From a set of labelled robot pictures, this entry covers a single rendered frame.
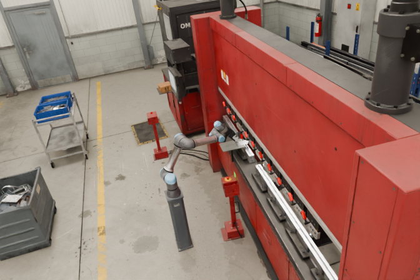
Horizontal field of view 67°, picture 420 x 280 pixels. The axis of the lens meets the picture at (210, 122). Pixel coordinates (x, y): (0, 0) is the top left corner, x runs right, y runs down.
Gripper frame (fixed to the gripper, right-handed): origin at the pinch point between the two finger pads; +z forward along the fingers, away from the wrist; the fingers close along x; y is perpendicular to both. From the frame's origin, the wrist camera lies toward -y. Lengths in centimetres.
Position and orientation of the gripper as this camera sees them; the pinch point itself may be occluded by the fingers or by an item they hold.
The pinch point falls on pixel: (235, 140)
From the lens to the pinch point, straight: 368.4
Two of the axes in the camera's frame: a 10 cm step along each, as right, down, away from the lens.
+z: 7.0, 5.3, 4.7
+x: -2.4, -4.4, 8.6
